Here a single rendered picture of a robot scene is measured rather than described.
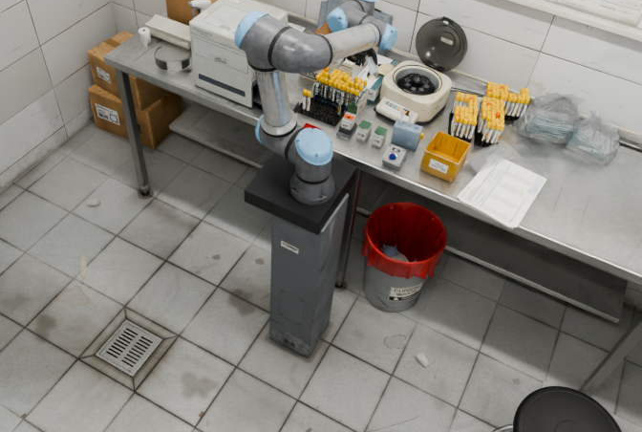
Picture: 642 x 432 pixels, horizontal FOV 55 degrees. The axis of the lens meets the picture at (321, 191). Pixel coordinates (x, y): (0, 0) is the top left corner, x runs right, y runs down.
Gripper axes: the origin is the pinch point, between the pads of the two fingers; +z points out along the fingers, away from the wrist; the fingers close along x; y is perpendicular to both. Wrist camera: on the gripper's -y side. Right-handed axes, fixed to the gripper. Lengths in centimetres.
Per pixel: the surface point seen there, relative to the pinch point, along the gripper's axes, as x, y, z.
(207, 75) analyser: -59, 6, 17
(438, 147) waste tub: 35.5, 2.2, 23.3
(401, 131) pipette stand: 20.9, 5.6, 17.2
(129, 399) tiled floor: -53, 106, 106
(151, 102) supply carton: -121, -34, 85
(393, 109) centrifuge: 13.7, -10.1, 21.9
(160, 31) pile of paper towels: -95, -19, 22
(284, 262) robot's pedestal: -6, 56, 49
